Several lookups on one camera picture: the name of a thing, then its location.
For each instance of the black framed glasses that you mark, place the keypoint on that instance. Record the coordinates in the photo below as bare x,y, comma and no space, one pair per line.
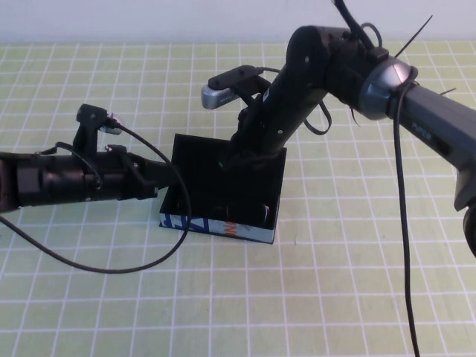
262,215

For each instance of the short black zip tie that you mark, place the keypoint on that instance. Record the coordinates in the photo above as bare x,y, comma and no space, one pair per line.
448,91

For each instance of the long black zip tie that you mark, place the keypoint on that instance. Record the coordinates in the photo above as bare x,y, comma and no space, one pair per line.
416,33

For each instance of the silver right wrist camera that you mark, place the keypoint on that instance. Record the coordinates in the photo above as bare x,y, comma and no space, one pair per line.
223,94

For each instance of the green checked tablecloth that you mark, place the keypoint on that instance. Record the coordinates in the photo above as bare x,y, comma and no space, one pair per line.
260,297

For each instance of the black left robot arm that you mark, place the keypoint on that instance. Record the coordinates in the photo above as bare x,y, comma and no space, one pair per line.
44,178

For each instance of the black printed glasses case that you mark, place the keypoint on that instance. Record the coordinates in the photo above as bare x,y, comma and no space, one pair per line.
223,197

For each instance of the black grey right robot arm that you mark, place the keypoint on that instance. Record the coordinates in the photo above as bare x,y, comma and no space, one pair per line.
427,119

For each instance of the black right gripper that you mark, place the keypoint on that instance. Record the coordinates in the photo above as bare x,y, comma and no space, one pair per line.
260,137

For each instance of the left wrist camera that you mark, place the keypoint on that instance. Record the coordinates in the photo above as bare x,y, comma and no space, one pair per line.
89,119

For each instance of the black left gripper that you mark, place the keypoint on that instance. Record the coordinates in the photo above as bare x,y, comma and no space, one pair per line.
119,178

